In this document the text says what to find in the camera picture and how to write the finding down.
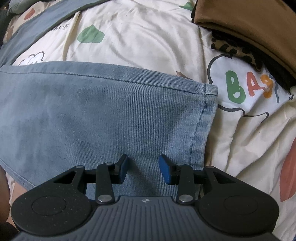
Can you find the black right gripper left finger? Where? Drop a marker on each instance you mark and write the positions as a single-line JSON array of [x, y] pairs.
[[108, 174]]

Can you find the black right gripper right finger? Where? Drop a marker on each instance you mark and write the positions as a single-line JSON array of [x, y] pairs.
[[181, 175]]

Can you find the light blue denim jeans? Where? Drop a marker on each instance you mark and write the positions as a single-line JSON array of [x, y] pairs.
[[59, 114]]

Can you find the cream patterned bed sheet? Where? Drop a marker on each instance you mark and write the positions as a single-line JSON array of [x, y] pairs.
[[256, 143]]

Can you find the leopard print garment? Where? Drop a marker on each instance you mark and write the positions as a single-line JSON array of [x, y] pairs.
[[241, 49]]

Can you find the brown folded garment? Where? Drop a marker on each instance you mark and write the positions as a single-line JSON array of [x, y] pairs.
[[267, 25]]

